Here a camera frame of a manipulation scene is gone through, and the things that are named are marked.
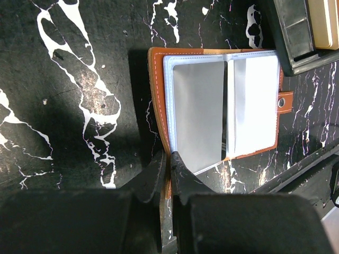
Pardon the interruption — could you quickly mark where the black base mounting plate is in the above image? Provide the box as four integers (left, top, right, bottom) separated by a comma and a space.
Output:
253, 140, 338, 209

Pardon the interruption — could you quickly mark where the black card box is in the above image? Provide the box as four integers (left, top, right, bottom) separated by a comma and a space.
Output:
262, 1, 338, 77

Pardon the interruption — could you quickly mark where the brown leather card holder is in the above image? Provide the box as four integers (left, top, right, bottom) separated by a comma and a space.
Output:
147, 47, 293, 199

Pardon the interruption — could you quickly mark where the gold VIP card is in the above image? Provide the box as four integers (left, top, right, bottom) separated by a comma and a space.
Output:
308, 0, 338, 50

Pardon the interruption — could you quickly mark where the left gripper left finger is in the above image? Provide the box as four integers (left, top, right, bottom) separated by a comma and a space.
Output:
120, 150, 166, 204

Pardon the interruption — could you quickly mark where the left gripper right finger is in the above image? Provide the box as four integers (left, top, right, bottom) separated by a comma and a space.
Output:
171, 151, 216, 205

